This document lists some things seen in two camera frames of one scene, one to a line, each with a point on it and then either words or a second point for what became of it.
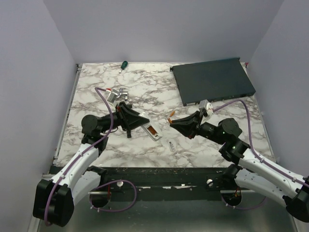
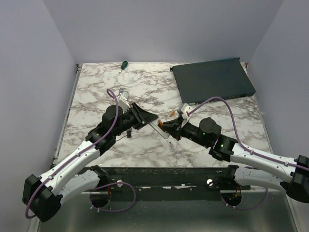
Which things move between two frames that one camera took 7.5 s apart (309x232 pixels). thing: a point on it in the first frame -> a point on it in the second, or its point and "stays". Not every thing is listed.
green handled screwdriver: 123,65 stays
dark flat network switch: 214,80 stays
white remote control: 150,129 -> 155,124
